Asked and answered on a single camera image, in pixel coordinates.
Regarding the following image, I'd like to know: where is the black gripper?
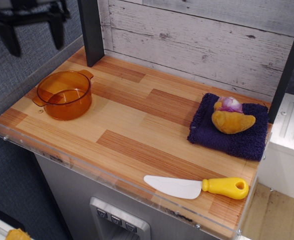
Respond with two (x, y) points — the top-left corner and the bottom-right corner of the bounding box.
(0, 0), (70, 57)

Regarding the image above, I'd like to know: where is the orange transparent plastic pot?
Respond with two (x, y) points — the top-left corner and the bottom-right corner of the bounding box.
(32, 70), (93, 121)

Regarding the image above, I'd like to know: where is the purple terry cloth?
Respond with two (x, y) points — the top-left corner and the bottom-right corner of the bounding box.
(188, 93), (269, 161)

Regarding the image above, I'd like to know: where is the clear acrylic table guard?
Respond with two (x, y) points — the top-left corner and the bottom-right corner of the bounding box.
(0, 48), (271, 240)

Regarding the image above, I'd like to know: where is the grey toy fridge cabinet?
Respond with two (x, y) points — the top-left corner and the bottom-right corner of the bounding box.
(35, 154), (214, 240)

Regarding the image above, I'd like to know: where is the yellow object bottom left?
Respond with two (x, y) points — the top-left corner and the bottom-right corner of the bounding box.
(5, 229), (31, 240)

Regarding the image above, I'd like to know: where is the purple toy onion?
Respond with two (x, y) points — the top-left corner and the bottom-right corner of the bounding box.
(214, 96), (243, 114)

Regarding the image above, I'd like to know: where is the silver dispenser button panel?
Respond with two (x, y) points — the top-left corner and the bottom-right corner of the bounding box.
(89, 197), (151, 240)

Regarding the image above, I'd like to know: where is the yellow plush croissant toy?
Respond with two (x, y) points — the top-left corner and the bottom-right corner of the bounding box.
(211, 108), (256, 135)

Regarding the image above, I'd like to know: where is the white toy sink unit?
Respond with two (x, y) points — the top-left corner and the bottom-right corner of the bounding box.
(258, 93), (294, 198)

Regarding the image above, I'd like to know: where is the black left vertical post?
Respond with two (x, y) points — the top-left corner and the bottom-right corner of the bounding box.
(77, 0), (104, 67)

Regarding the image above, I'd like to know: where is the black vertical post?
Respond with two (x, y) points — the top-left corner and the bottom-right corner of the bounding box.
(268, 42), (294, 124)
(77, 0), (104, 67)

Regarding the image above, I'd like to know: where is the white knife yellow handle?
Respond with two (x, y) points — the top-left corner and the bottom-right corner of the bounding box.
(143, 175), (249, 200)

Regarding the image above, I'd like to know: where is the black right vertical post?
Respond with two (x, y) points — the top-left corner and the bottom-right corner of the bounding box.
(268, 42), (294, 124)

